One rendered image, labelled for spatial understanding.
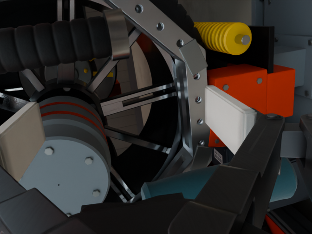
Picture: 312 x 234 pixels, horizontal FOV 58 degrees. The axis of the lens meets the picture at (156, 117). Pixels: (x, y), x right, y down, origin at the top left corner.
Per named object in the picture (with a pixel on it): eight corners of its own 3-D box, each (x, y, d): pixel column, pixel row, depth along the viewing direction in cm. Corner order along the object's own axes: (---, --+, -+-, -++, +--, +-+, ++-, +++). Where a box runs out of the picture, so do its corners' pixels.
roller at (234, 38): (195, 20, 76) (175, 23, 75) (261, 20, 49) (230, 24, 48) (197, 42, 78) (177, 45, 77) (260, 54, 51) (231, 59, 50)
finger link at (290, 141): (273, 136, 13) (332, 129, 13) (231, 107, 18) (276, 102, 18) (270, 165, 14) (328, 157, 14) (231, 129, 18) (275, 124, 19)
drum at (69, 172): (94, 84, 53) (16, 98, 50) (105, 121, 34) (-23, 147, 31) (108, 151, 58) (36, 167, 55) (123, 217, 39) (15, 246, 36)
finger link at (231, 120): (243, 112, 14) (257, 110, 14) (204, 85, 21) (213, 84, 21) (242, 165, 15) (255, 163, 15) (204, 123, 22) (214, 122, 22)
